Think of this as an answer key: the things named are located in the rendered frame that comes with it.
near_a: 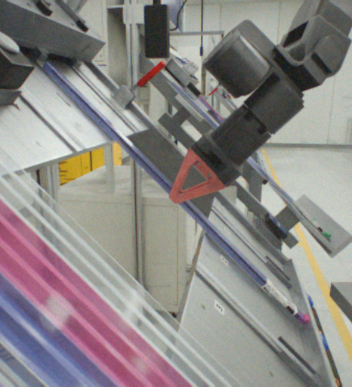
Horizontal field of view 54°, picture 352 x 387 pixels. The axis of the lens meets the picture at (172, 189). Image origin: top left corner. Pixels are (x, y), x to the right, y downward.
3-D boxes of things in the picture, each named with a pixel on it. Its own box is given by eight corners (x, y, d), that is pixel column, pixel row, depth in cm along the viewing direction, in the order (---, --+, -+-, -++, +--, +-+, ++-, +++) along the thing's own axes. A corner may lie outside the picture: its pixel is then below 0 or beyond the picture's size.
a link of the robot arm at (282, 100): (317, 105, 40) (301, 97, 45) (279, 61, 38) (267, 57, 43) (271, 147, 42) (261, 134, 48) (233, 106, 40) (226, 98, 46)
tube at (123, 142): (299, 320, 50) (306, 316, 50) (301, 326, 49) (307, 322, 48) (47, 69, 48) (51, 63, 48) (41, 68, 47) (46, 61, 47)
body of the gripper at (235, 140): (192, 146, 41) (239, 100, 39) (202, 137, 51) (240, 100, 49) (230, 185, 41) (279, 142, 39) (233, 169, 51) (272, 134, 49)
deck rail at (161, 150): (266, 278, 72) (290, 260, 70) (267, 283, 70) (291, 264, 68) (16, 25, 68) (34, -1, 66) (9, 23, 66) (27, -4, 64)
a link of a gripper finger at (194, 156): (150, 186, 46) (201, 136, 43) (162, 175, 52) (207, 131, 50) (186, 223, 46) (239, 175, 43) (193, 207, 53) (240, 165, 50)
